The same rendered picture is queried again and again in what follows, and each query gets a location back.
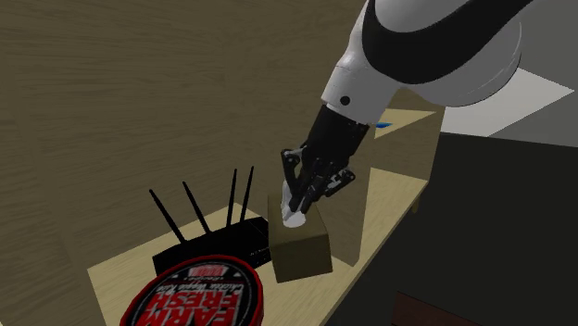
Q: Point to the small blue pen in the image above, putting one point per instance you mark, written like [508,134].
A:
[384,124]

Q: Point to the tall tan box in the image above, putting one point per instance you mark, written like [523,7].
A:
[397,153]

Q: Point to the small white bottle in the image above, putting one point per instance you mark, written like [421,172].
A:
[294,220]

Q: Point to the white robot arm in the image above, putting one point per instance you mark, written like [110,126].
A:
[361,76]

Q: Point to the red round lettered tray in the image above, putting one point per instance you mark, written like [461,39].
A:
[198,298]

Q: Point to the brown cardboard box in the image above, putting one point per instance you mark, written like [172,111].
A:
[300,253]

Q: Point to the black router with antennas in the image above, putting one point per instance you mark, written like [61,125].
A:
[216,248]

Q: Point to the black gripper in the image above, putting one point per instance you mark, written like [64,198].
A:
[332,140]

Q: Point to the light wooden desk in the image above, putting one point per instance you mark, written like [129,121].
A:
[298,302]

